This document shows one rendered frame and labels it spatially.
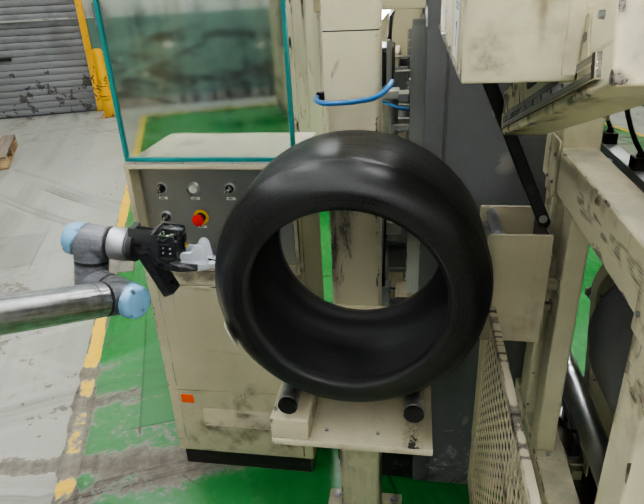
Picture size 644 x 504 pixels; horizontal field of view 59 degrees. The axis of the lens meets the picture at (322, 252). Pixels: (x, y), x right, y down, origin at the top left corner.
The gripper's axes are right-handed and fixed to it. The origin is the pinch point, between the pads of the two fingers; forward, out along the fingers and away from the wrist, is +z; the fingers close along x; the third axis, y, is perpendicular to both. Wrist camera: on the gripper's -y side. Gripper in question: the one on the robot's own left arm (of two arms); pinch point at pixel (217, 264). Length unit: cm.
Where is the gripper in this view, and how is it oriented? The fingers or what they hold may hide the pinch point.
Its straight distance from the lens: 128.8
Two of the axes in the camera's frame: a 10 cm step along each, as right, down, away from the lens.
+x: 1.5, -4.4, 8.8
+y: 0.7, -8.9, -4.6
